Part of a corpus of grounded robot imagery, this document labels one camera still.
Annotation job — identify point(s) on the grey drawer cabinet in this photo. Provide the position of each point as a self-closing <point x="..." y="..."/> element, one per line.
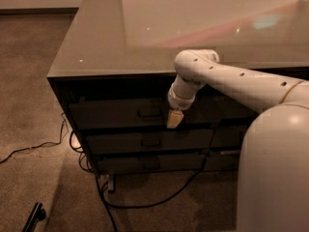
<point x="125" y="49"/>

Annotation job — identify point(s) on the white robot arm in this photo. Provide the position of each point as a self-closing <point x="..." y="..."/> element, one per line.
<point x="273" y="181"/>

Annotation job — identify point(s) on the black object on floor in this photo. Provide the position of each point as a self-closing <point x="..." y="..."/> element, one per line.
<point x="37" y="214"/>

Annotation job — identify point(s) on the metal cabinet leg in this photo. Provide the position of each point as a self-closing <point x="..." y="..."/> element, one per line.
<point x="111" y="183"/>

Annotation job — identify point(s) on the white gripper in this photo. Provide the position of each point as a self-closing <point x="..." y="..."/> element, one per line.
<point x="178" y="103"/>

